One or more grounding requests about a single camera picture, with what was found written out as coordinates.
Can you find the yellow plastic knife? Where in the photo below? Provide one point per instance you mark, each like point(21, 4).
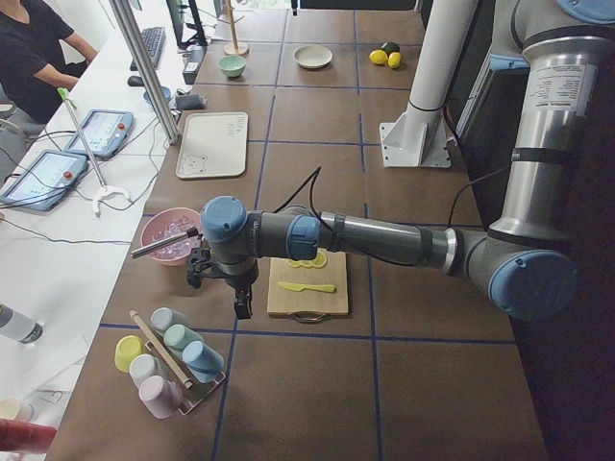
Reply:
point(300, 287)

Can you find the lemon slices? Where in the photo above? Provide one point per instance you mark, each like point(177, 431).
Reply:
point(319, 262)

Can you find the blue teach pendant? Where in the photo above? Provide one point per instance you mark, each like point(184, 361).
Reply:
point(46, 181)
point(106, 131)

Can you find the red cylinder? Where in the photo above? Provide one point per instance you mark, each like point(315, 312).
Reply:
point(24, 437)

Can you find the light blue cup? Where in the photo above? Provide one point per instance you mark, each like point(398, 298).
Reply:
point(203, 361)

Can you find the white-grey cup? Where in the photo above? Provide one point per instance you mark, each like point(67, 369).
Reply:
point(144, 366)

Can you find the metal scoop black handle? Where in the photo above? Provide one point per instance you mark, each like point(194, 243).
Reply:
point(152, 247)

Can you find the wooden mug stand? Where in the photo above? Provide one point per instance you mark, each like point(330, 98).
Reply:
point(235, 47)

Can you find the blue teach pendant near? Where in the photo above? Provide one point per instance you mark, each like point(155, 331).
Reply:
point(46, 181)

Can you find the yellow lemon left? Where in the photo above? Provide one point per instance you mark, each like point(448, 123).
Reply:
point(378, 57)

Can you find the aluminium frame post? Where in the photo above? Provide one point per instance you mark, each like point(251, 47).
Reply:
point(130, 31)

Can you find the water bottle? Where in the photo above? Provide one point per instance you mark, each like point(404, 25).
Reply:
point(18, 327)

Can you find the grey cloth pouch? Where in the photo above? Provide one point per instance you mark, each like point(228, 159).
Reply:
point(190, 102)

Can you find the yellow lemon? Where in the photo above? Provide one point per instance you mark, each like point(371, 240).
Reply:
point(378, 57)
point(394, 60)

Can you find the black keyboard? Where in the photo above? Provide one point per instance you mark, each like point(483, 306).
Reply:
point(153, 39)

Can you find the pink cup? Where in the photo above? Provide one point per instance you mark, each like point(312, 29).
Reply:
point(161, 396)

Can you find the green lime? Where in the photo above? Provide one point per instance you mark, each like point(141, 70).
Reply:
point(390, 47)

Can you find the white bear tray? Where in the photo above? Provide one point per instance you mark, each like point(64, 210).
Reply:
point(214, 145)

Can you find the wooden cutting board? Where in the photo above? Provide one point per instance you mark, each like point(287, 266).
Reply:
point(309, 304)

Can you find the reacher grabber tool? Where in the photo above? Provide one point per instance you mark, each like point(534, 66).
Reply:
point(80, 145)

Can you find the blue teach pendant far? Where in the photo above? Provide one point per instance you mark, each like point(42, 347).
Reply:
point(106, 131)

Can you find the yellow lemon right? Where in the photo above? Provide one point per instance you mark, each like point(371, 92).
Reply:
point(394, 60)

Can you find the cream round plate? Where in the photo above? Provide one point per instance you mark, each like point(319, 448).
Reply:
point(312, 56)

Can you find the cup rack with wooden rod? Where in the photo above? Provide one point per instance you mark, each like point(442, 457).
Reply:
point(194, 392)

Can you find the black computer mouse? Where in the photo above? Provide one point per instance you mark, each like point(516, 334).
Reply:
point(135, 81)

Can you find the grey-blue cup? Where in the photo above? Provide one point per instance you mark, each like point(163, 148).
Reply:
point(165, 317)

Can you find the yellow cup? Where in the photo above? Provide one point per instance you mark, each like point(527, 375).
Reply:
point(126, 350)

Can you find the green-teal cup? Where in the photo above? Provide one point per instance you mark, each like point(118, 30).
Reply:
point(178, 336)

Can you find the person in black shirt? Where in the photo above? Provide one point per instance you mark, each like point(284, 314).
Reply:
point(39, 54)

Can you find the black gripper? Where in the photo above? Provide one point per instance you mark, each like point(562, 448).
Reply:
point(240, 281)

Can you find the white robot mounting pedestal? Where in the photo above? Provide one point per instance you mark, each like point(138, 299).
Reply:
point(417, 138)

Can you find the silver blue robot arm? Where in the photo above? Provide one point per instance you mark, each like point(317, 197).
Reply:
point(520, 263)

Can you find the pink bowl with ice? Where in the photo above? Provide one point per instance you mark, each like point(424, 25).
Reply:
point(169, 223)

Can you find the mint green bowl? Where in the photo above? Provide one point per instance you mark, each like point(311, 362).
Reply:
point(232, 66)

